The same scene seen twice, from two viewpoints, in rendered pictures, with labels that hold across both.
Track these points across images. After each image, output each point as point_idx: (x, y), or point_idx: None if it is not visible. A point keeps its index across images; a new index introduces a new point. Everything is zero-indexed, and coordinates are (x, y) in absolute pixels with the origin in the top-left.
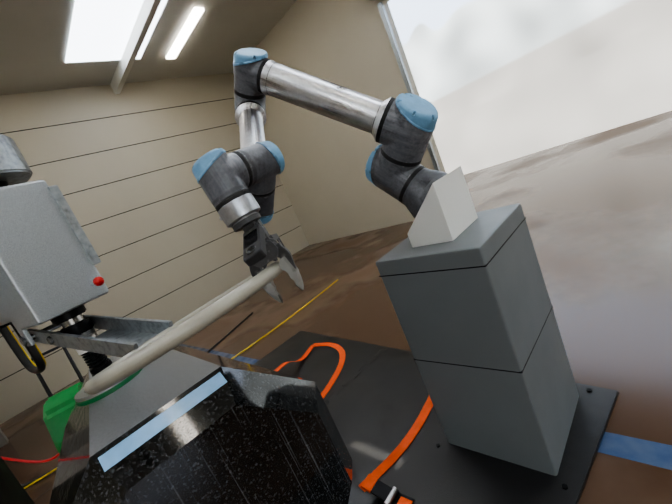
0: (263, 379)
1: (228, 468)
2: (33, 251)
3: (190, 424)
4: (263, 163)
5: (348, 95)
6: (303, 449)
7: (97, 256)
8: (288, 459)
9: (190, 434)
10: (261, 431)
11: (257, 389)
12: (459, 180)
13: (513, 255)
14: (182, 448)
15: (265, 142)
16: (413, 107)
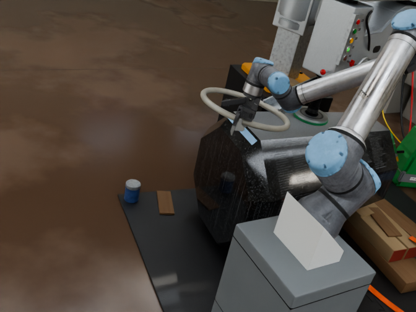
0: (260, 165)
1: (228, 161)
2: (323, 38)
3: (236, 137)
4: (263, 81)
5: (352, 101)
6: (239, 199)
7: (338, 61)
8: (235, 192)
9: (233, 138)
10: (238, 170)
11: (252, 161)
12: (312, 229)
13: (255, 280)
14: (228, 137)
15: (275, 74)
16: (314, 143)
